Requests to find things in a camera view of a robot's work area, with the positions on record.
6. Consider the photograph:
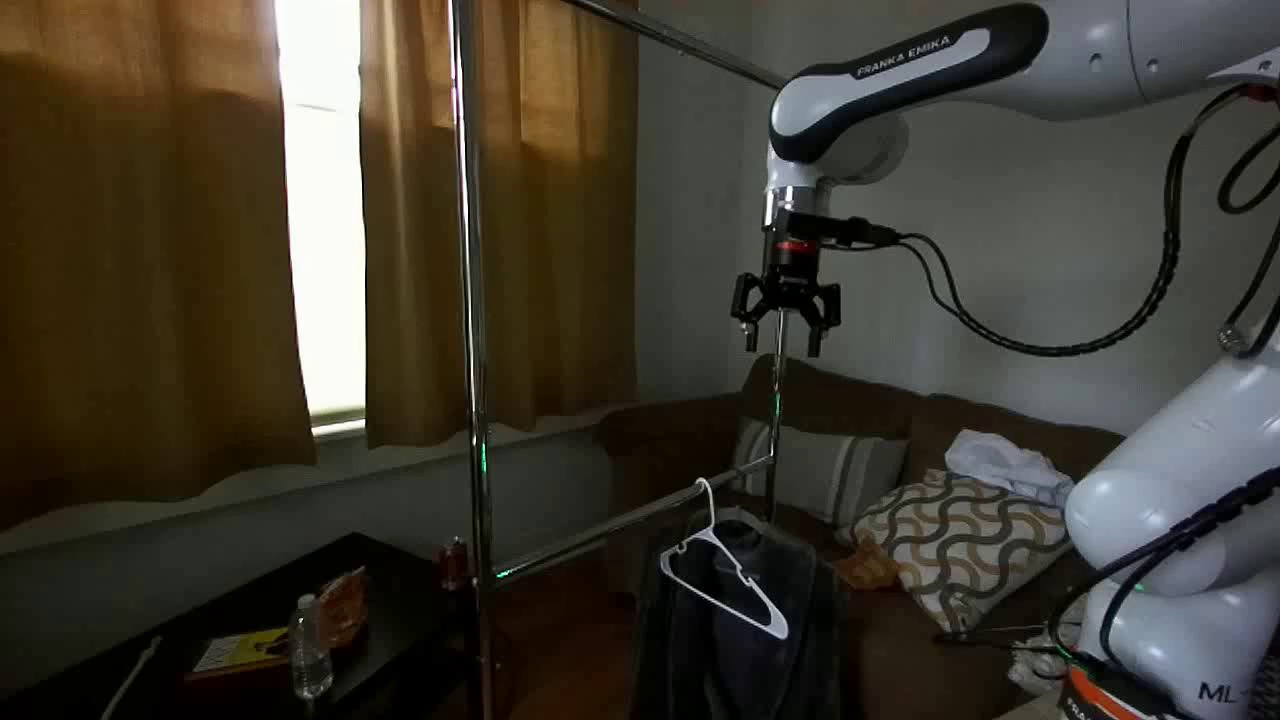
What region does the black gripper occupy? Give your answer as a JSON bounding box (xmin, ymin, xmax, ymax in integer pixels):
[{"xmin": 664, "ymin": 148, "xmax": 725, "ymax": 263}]
[{"xmin": 726, "ymin": 236, "xmax": 848, "ymax": 360}]

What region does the white plastic coat hanger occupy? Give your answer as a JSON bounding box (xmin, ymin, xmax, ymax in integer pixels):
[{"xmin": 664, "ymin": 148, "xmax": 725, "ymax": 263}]
[{"xmin": 656, "ymin": 475, "xmax": 791, "ymax": 643}]

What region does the brown sofa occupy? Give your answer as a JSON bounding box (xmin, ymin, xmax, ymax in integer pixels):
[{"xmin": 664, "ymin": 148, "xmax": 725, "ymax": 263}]
[{"xmin": 593, "ymin": 351, "xmax": 1136, "ymax": 720}]

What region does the narrow mustard curtain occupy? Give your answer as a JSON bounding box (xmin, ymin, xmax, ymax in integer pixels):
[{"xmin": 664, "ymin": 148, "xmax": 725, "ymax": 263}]
[{"xmin": 354, "ymin": 0, "xmax": 643, "ymax": 451}]

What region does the white crumpled cloth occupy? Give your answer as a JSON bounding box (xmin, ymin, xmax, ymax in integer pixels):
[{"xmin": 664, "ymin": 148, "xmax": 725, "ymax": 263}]
[{"xmin": 941, "ymin": 427, "xmax": 1079, "ymax": 511}]

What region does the wavy patterned pillow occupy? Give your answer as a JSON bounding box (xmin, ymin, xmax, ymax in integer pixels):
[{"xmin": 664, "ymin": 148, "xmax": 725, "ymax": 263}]
[{"xmin": 852, "ymin": 464, "xmax": 1076, "ymax": 641}]

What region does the metal clothes rack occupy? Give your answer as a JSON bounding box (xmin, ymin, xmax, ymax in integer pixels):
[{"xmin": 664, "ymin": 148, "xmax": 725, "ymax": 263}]
[{"xmin": 444, "ymin": 0, "xmax": 821, "ymax": 720}]

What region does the dark hanging garment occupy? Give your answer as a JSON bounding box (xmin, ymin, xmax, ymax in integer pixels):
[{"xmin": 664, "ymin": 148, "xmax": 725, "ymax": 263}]
[{"xmin": 622, "ymin": 511, "xmax": 852, "ymax": 720}]

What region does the red can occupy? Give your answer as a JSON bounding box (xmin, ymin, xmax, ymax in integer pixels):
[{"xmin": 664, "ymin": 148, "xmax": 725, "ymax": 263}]
[{"xmin": 435, "ymin": 537, "xmax": 476, "ymax": 594}]

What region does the bright window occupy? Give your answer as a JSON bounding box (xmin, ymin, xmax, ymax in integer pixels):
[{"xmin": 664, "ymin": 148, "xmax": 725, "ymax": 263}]
[{"xmin": 271, "ymin": 0, "xmax": 371, "ymax": 433}]

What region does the black low table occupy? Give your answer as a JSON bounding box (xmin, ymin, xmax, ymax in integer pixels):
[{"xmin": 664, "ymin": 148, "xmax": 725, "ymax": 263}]
[{"xmin": 0, "ymin": 533, "xmax": 473, "ymax": 720}]

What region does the clear plastic bottle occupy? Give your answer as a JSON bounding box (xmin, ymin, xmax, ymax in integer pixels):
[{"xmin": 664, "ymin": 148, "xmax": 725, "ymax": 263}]
[{"xmin": 288, "ymin": 591, "xmax": 340, "ymax": 704}]

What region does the yellow flat box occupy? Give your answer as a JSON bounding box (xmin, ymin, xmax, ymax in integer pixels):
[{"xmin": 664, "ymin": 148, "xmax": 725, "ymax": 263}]
[{"xmin": 184, "ymin": 625, "xmax": 298, "ymax": 692}]

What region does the wide mustard curtain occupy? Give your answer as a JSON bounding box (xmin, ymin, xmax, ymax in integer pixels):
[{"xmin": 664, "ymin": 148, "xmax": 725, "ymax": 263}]
[{"xmin": 0, "ymin": 0, "xmax": 321, "ymax": 533}]

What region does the white flat strip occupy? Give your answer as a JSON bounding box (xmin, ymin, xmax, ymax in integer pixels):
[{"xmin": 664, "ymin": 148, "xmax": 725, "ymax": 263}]
[{"xmin": 96, "ymin": 630, "xmax": 167, "ymax": 720}]

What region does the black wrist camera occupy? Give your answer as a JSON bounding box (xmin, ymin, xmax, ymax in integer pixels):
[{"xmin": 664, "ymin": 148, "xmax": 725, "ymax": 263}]
[{"xmin": 784, "ymin": 206, "xmax": 905, "ymax": 254}]

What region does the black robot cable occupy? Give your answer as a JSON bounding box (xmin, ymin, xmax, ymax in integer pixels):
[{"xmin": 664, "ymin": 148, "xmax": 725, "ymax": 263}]
[{"xmin": 852, "ymin": 75, "xmax": 1280, "ymax": 365}]

